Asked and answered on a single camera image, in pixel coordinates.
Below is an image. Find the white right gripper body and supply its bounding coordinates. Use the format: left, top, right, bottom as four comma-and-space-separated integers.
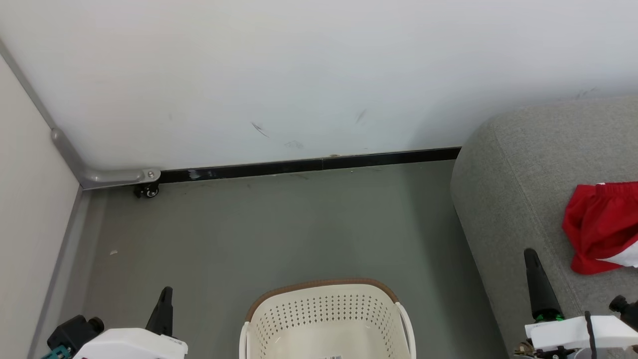
513, 315, 638, 359

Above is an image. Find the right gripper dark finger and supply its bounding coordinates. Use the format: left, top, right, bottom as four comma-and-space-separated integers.
523, 248, 565, 323

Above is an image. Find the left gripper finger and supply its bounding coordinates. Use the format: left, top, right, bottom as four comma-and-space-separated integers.
146, 286, 173, 336

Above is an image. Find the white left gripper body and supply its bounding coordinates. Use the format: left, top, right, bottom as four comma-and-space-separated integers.
72, 328, 189, 359

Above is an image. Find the red and white garment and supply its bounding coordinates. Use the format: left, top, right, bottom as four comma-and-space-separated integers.
562, 182, 638, 275

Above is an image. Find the grey fabric sofa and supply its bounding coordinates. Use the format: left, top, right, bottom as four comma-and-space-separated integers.
450, 96, 638, 345

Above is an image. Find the grey partition edge strip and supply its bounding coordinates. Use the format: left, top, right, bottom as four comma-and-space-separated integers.
27, 187, 93, 359

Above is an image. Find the cream perforated laundry basket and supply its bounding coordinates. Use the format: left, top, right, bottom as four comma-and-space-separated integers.
239, 278, 417, 359

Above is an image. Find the black baseboard strip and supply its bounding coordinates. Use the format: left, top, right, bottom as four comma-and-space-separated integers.
159, 147, 462, 183

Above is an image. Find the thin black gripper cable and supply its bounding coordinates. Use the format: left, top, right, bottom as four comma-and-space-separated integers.
584, 312, 599, 359

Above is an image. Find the grey metal frame foot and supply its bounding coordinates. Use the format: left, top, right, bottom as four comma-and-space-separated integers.
51, 128, 161, 189

